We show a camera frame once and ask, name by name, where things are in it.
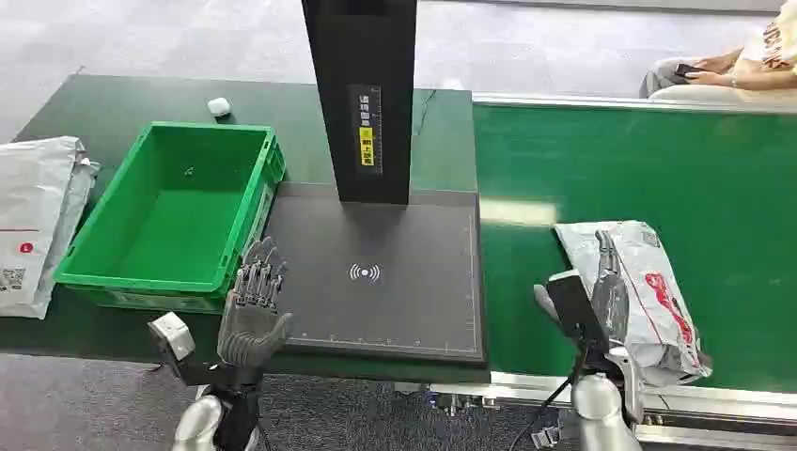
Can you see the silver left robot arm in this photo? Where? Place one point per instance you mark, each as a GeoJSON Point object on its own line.
{"type": "Point", "coordinates": [198, 426]}

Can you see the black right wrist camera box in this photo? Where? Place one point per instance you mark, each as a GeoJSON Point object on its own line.
{"type": "Point", "coordinates": [576, 308]}

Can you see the black scanner column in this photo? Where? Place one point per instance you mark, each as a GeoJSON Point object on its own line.
{"type": "Point", "coordinates": [364, 62]}

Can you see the grey plastic parcel bag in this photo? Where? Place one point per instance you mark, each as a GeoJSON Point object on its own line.
{"type": "Point", "coordinates": [71, 218]}

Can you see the grey parcel bag red print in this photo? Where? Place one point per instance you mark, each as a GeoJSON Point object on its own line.
{"type": "Point", "coordinates": [660, 292]}

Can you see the green plastic crate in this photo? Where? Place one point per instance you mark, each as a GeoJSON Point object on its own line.
{"type": "Point", "coordinates": [168, 205]}

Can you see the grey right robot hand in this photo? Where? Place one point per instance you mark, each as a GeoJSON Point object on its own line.
{"type": "Point", "coordinates": [610, 302]}

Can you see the white parcel bag red dot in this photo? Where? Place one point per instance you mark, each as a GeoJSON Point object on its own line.
{"type": "Point", "coordinates": [31, 218]}

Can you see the silver conveyor frame rail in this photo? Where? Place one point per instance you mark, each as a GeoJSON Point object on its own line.
{"type": "Point", "coordinates": [716, 404]}

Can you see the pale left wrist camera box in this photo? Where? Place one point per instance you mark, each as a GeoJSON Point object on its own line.
{"type": "Point", "coordinates": [172, 336]}

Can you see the black scanner base plate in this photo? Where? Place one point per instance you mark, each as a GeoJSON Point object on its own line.
{"type": "Point", "coordinates": [398, 292]}

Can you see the black phone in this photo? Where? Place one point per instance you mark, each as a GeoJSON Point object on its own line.
{"type": "Point", "coordinates": [687, 69]}

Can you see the person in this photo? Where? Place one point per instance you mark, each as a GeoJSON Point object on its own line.
{"type": "Point", "coordinates": [747, 68]}

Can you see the small white earbud case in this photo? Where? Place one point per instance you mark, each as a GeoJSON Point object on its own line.
{"type": "Point", "coordinates": [218, 106]}

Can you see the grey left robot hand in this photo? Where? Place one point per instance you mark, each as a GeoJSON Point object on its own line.
{"type": "Point", "coordinates": [249, 333]}

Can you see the green conveyor belt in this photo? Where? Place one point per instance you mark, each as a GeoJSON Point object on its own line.
{"type": "Point", "coordinates": [685, 180]}

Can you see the yellow sticker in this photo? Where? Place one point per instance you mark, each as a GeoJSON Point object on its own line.
{"type": "Point", "coordinates": [367, 146]}

